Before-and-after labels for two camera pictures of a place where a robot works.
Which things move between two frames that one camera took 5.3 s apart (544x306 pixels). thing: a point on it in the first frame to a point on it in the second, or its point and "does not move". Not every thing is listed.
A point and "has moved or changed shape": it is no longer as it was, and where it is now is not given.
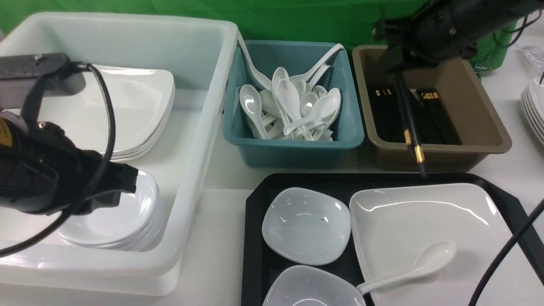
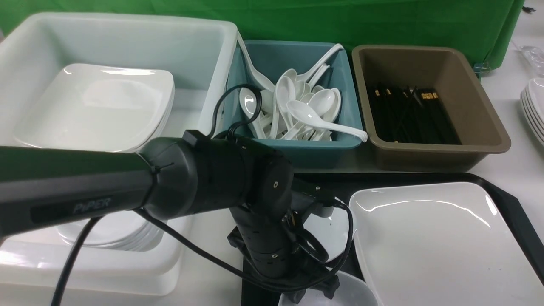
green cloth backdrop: x=495 y=44 does not move
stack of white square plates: x=140 y=100 does not move
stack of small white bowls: x=137 y=224 does not move
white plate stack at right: x=532 y=100 does not move
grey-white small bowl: x=305 y=285 has moved or changed shape
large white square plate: x=391 y=225 does not move
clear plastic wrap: x=535 y=56 does not move
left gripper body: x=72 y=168 to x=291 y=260
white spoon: x=432 y=260 to x=304 y=113
